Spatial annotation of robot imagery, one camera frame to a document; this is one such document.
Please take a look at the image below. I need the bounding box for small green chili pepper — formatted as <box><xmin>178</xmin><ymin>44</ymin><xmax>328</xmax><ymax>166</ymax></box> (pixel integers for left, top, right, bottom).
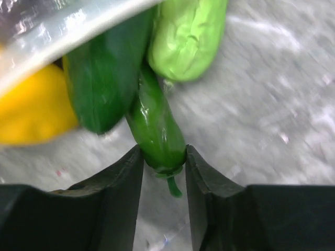
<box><xmin>126</xmin><ymin>63</ymin><xmax>186</xmax><ymax>198</ymax></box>

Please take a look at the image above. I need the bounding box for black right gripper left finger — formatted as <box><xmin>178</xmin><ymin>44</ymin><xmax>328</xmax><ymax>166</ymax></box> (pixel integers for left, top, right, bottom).
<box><xmin>1</xmin><ymin>146</ymin><xmax>143</xmax><ymax>250</ymax></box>

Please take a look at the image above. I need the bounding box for yellow fake lemon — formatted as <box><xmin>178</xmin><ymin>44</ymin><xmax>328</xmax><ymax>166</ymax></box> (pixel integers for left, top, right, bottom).
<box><xmin>1</xmin><ymin>63</ymin><xmax>79</xmax><ymax>146</ymax></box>

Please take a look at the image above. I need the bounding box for light green fake vegetable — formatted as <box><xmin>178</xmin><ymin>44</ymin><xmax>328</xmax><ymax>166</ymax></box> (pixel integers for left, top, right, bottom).
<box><xmin>147</xmin><ymin>0</ymin><xmax>228</xmax><ymax>82</ymax></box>

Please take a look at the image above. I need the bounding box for green fake pepper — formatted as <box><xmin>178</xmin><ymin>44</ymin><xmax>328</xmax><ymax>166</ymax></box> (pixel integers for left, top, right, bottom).
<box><xmin>62</xmin><ymin>7</ymin><xmax>155</xmax><ymax>134</ymax></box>

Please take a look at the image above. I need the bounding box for polka dot zip top bag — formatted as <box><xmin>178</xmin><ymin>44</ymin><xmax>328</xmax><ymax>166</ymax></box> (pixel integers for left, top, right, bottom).
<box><xmin>1</xmin><ymin>1</ymin><xmax>157</xmax><ymax>95</ymax></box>

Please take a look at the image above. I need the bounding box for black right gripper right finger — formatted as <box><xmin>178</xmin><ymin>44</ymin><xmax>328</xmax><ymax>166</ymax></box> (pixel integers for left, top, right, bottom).
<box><xmin>185</xmin><ymin>145</ymin><xmax>334</xmax><ymax>250</ymax></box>

